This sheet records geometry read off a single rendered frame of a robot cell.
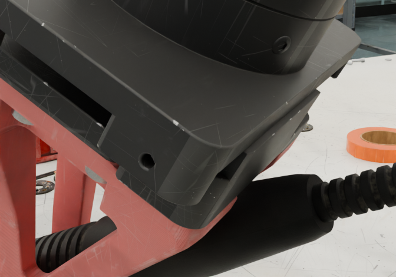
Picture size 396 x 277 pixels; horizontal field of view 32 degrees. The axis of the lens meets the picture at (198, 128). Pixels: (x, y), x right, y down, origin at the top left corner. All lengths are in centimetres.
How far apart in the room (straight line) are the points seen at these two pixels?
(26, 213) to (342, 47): 9
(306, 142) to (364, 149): 6
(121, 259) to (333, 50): 7
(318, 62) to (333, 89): 63
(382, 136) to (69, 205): 44
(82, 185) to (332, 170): 37
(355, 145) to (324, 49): 41
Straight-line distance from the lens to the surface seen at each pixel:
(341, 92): 78
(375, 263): 42
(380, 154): 57
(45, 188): 52
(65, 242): 19
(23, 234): 18
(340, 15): 530
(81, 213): 21
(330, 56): 17
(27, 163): 18
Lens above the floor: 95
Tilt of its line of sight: 18 degrees down
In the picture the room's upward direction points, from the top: 1 degrees counter-clockwise
